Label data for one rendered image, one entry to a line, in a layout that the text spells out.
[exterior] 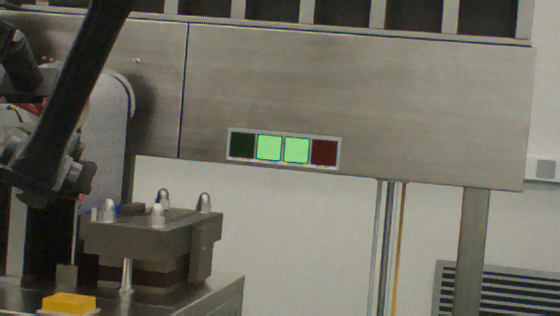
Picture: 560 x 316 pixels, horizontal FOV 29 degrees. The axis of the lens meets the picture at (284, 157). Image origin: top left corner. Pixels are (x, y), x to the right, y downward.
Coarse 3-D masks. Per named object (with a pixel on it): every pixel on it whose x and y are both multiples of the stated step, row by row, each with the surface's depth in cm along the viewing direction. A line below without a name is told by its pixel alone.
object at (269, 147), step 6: (264, 138) 235; (270, 138) 235; (276, 138) 235; (258, 144) 236; (264, 144) 235; (270, 144) 235; (276, 144) 235; (258, 150) 236; (264, 150) 236; (270, 150) 235; (276, 150) 235; (258, 156) 236; (264, 156) 236; (270, 156) 235; (276, 156) 235
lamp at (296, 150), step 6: (288, 138) 234; (294, 138) 234; (288, 144) 234; (294, 144) 234; (300, 144) 234; (306, 144) 234; (288, 150) 234; (294, 150) 234; (300, 150) 234; (306, 150) 234; (288, 156) 234; (294, 156) 234; (300, 156) 234; (306, 156) 234; (300, 162) 234; (306, 162) 234
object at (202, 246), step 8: (208, 224) 227; (192, 232) 219; (200, 232) 219; (208, 232) 224; (192, 240) 219; (200, 240) 219; (208, 240) 225; (192, 248) 219; (200, 248) 219; (208, 248) 225; (192, 256) 220; (200, 256) 220; (208, 256) 226; (192, 264) 220; (200, 264) 220; (208, 264) 226; (192, 272) 220; (200, 272) 221; (208, 272) 227; (192, 280) 220; (200, 280) 222
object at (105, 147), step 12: (84, 132) 211; (96, 132) 217; (108, 132) 224; (120, 132) 230; (96, 144) 218; (108, 144) 224; (120, 144) 231; (84, 156) 212; (96, 156) 218; (108, 156) 225; (120, 156) 232; (108, 168) 225; (120, 168) 232; (96, 180) 220; (108, 180) 226; (120, 180) 233; (96, 192) 220; (108, 192) 227; (120, 192) 234; (84, 204) 215; (96, 204) 221
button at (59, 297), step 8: (48, 296) 186; (56, 296) 186; (64, 296) 187; (72, 296) 188; (80, 296) 188; (88, 296) 189; (48, 304) 184; (56, 304) 184; (64, 304) 183; (72, 304) 183; (80, 304) 183; (88, 304) 186; (56, 312) 184; (64, 312) 183; (72, 312) 183; (80, 312) 183
